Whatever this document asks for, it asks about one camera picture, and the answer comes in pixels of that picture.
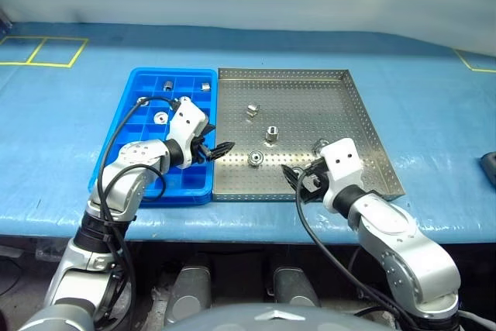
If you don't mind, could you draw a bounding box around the grey rounded housing with emblem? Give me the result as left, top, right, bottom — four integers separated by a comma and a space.
162, 302, 396, 331

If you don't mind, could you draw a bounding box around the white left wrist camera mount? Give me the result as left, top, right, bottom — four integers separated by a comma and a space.
166, 97, 208, 171

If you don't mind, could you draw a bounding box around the grey rounded shape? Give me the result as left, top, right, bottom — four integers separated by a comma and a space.
164, 255, 213, 326
270, 264, 322, 309

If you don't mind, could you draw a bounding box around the blue plastic compartment tray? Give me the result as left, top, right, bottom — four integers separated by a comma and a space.
88, 67, 218, 208

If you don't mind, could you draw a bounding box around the black flat object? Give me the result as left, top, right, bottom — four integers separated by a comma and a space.
479, 151, 496, 184

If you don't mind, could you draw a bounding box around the perforated metal tray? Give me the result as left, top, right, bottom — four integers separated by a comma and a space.
212, 67, 407, 203

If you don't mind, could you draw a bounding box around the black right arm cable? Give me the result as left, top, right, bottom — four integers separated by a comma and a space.
294, 187, 423, 331

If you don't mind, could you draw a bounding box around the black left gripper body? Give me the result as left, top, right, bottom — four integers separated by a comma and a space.
189, 135, 212, 164

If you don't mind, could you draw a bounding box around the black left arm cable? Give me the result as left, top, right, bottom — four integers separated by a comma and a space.
92, 96, 183, 331

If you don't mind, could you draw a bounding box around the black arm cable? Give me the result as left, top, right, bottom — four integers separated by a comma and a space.
92, 96, 183, 331
294, 187, 423, 331

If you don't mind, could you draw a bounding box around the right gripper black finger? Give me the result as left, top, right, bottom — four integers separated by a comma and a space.
298, 160, 320, 175
281, 164, 302, 192

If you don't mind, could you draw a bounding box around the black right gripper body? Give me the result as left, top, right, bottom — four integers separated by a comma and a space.
296, 158, 330, 204

